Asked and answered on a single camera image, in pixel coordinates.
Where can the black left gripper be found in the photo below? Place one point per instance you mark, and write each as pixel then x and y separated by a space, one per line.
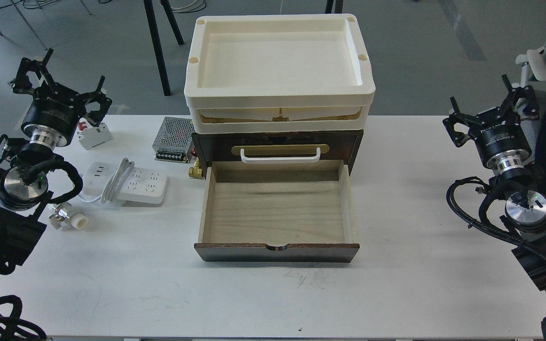
pixel 51 113

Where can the brass pipe fitting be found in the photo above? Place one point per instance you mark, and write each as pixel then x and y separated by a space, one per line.
pixel 196 171

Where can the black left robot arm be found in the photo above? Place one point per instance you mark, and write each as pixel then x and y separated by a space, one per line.
pixel 32 176

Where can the white red circuit breaker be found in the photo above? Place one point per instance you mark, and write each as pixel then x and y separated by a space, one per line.
pixel 91 136

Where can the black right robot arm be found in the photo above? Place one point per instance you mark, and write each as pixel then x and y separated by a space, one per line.
pixel 511 206

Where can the black table leg stand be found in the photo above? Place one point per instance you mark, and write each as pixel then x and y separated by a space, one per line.
pixel 156 42

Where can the cream plastic tray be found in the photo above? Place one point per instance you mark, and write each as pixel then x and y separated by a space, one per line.
pixel 278 73

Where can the white power strip with cable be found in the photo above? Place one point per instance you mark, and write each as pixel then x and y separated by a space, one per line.
pixel 107 182

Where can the silver mesh power supply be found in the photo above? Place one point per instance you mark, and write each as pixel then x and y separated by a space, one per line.
pixel 173 143

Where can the white metal valve fitting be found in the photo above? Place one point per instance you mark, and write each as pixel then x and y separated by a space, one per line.
pixel 64 214

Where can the open wooden drawer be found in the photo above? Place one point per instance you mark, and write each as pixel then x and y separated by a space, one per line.
pixel 278 212

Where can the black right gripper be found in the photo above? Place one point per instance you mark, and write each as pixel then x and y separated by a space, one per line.
pixel 498 137

